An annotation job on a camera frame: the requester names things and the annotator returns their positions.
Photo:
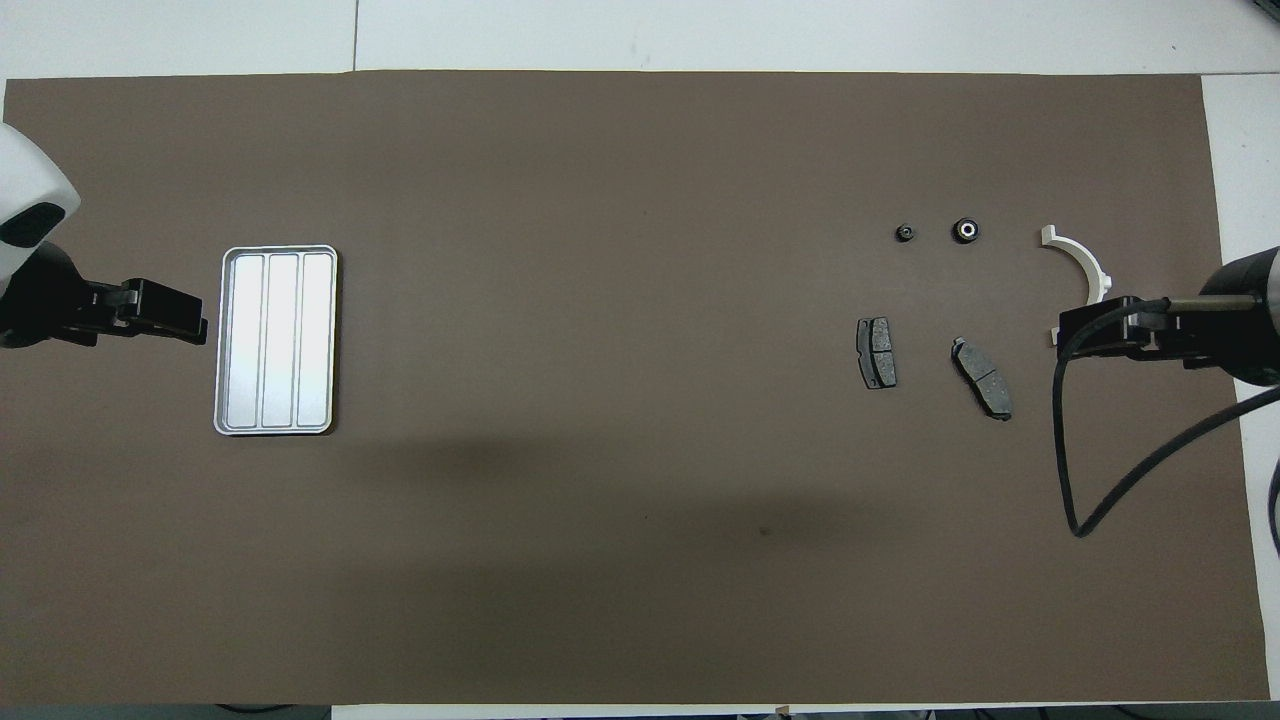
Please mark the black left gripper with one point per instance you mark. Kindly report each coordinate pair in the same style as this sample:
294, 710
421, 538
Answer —
150, 310

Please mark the short dark brake pad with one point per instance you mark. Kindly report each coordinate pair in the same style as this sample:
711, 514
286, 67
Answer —
880, 350

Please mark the long dark brake pad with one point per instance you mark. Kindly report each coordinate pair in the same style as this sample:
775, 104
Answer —
985, 380

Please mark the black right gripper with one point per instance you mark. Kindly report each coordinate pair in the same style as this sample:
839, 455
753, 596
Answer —
1190, 335

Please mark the large black bearing gear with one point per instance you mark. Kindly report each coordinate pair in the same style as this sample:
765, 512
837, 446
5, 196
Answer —
966, 230

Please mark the small black bearing gear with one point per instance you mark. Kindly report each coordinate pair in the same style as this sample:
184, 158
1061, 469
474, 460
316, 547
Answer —
905, 233

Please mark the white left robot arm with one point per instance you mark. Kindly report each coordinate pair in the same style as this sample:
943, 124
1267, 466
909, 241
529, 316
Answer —
30, 190

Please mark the brown table mat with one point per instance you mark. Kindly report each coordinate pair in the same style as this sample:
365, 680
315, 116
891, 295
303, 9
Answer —
620, 400

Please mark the silver metal tray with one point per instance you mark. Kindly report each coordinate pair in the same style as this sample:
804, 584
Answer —
280, 340

